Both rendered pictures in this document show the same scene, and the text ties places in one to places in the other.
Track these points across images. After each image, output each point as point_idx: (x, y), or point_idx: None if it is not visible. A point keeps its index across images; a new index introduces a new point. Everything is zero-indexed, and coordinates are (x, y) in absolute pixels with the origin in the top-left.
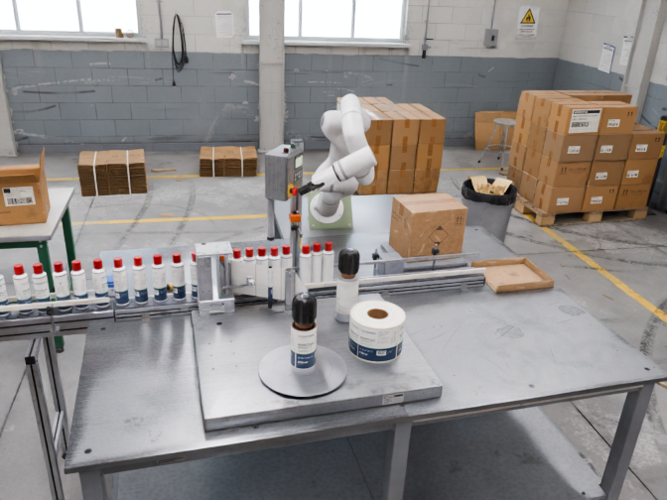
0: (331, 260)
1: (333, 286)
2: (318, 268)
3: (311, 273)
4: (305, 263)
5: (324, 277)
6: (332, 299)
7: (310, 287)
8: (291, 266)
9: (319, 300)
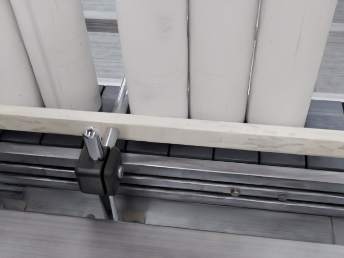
0: (313, 8)
1: (296, 153)
2: (222, 46)
3: (184, 66)
4: (132, 7)
5: (258, 94)
6: (260, 254)
7: (168, 138)
8: (64, 13)
9: (180, 242)
